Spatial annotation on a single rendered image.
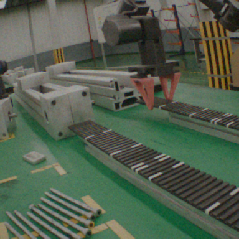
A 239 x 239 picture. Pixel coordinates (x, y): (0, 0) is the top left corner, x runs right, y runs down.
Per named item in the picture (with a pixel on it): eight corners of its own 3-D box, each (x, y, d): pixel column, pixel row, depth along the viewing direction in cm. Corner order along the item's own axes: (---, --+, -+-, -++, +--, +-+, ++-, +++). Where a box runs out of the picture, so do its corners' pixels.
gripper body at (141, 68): (127, 74, 63) (122, 43, 61) (164, 67, 67) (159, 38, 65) (143, 76, 57) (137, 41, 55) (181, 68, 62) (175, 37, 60)
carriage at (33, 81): (51, 89, 100) (48, 71, 98) (23, 98, 95) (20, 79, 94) (42, 86, 114) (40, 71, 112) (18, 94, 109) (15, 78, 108)
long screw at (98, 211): (103, 214, 32) (101, 207, 32) (97, 218, 31) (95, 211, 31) (55, 191, 39) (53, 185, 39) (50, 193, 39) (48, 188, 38)
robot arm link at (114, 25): (137, -8, 60) (126, 18, 67) (96, -6, 54) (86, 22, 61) (168, 21, 56) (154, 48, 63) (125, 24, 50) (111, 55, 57)
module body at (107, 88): (146, 102, 81) (141, 72, 79) (114, 111, 77) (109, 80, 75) (64, 84, 151) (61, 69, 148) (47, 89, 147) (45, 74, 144)
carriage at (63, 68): (77, 74, 129) (74, 61, 128) (55, 81, 125) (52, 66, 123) (67, 74, 143) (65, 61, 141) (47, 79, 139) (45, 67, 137)
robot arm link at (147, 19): (162, 13, 58) (146, 16, 63) (139, 14, 54) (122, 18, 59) (168, 42, 60) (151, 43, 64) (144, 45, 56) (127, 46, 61)
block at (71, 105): (106, 125, 66) (98, 84, 64) (56, 140, 61) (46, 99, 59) (91, 118, 74) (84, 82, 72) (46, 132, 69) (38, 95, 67)
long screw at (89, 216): (97, 218, 31) (95, 212, 31) (91, 223, 30) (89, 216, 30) (50, 195, 38) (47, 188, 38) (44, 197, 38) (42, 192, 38)
